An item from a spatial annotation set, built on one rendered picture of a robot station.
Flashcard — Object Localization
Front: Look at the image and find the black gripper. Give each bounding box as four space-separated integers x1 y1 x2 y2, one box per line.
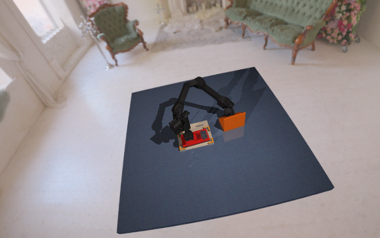
182 122 194 141

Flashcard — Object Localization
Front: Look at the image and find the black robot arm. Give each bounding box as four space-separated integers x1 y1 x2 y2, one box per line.
169 77 235 135

